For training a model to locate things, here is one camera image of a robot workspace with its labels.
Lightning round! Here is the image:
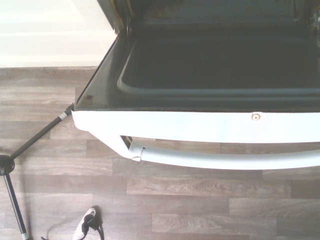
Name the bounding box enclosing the white oven door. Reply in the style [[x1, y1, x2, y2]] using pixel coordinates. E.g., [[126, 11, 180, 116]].
[[71, 20, 320, 171]]

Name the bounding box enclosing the white kitchen cabinet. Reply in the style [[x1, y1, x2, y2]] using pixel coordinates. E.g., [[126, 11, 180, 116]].
[[0, 0, 117, 69]]

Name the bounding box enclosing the black power plug with cable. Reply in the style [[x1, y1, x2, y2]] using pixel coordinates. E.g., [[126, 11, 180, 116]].
[[41, 209, 105, 240]]

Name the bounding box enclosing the black camera tripod stand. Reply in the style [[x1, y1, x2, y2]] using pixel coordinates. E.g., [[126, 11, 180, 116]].
[[0, 102, 75, 240]]

